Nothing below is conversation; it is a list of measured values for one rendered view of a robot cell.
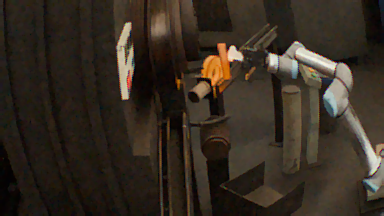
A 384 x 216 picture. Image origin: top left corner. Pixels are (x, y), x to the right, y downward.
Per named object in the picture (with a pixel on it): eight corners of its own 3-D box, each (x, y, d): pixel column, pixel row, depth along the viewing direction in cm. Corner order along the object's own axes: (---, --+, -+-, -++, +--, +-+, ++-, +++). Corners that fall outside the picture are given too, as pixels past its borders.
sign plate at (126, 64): (122, 99, 183) (116, 46, 176) (129, 67, 207) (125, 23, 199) (129, 98, 183) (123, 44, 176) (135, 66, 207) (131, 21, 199)
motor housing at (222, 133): (209, 223, 291) (199, 138, 268) (208, 203, 311) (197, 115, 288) (234, 219, 290) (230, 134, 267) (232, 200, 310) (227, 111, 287)
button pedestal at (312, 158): (303, 172, 320) (303, 77, 293) (299, 154, 341) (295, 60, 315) (323, 166, 319) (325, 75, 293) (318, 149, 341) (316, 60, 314)
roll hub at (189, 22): (187, 74, 216) (178, 5, 204) (186, 47, 242) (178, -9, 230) (204, 72, 216) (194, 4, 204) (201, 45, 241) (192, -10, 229)
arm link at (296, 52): (353, 63, 221) (291, 37, 282) (343, 80, 219) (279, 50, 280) (362, 81, 226) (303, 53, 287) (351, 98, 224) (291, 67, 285)
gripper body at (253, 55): (242, 43, 265) (267, 49, 266) (240, 60, 269) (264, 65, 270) (244, 48, 258) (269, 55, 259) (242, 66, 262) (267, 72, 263)
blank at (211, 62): (211, 96, 289) (217, 97, 287) (196, 78, 277) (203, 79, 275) (222, 66, 294) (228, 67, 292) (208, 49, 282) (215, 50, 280)
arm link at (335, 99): (392, 174, 234) (343, 76, 219) (376, 197, 232) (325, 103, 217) (382, 170, 249) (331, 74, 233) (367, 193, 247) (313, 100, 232)
